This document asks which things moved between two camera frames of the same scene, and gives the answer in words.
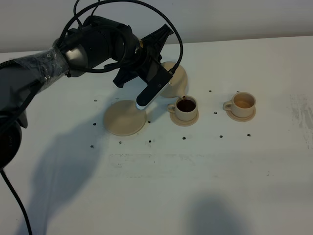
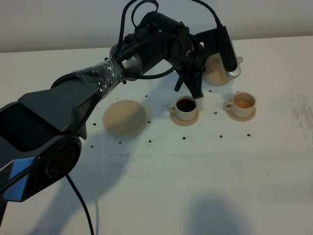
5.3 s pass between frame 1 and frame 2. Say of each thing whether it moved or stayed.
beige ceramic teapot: moved
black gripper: moved
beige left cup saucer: stayed
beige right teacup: stayed
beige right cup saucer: stayed
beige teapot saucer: stayed
